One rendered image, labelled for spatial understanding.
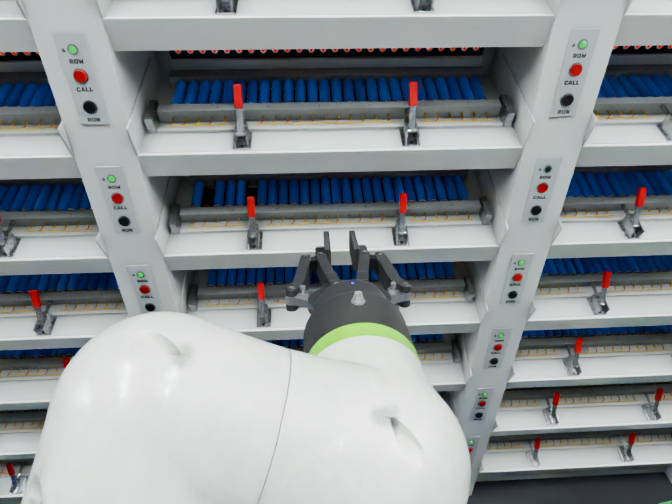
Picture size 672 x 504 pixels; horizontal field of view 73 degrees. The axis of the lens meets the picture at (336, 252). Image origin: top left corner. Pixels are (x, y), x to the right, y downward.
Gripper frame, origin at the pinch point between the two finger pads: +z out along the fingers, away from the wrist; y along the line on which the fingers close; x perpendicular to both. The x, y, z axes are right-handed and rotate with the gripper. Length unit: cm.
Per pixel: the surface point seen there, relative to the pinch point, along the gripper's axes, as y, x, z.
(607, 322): 58, -28, 25
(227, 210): -19.2, -2.2, 26.4
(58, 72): -37.9, 21.8, 14.1
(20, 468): -84, -77, 41
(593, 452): 74, -80, 39
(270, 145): -9.9, 10.8, 18.1
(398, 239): 11.6, -6.4, 20.2
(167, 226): -29.8, -4.3, 24.5
